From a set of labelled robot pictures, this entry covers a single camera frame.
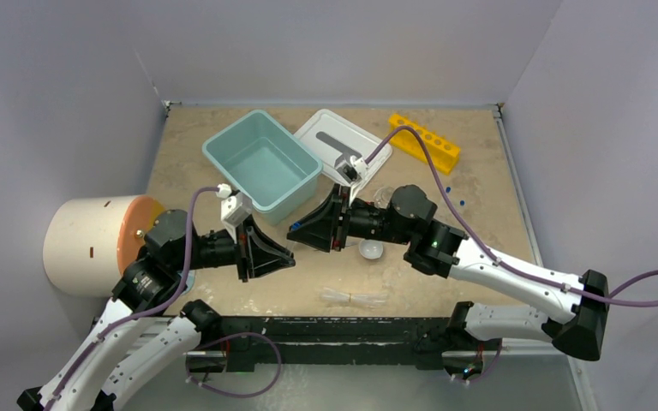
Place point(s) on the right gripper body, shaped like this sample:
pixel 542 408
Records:
pixel 343 211

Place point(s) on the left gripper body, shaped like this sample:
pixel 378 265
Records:
pixel 242 255

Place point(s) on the small glass flask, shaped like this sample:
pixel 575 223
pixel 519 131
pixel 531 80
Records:
pixel 383 196

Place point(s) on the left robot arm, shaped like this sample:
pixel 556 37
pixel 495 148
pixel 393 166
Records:
pixel 104 373

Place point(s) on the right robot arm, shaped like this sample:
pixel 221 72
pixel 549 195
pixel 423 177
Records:
pixel 559 308

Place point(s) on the white porcelain dish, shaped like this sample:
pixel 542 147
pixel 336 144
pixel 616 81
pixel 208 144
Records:
pixel 371 249

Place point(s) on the white bin lid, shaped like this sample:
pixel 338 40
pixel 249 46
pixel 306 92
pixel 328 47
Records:
pixel 334 139

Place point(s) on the teal plastic bin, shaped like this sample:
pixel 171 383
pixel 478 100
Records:
pixel 262 159

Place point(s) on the yellow test tube rack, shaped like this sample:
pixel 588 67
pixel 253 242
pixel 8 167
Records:
pixel 444 154

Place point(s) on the white cylinder orange end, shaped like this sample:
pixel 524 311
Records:
pixel 91 241

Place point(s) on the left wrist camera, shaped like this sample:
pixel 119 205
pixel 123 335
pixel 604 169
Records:
pixel 235 208

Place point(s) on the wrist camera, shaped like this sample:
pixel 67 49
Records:
pixel 353 172
pixel 235 208

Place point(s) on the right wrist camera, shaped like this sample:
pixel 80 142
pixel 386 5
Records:
pixel 353 172

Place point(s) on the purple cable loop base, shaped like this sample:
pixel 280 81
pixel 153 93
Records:
pixel 241 365

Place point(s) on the black base frame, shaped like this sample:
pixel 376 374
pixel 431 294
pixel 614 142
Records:
pixel 426 343

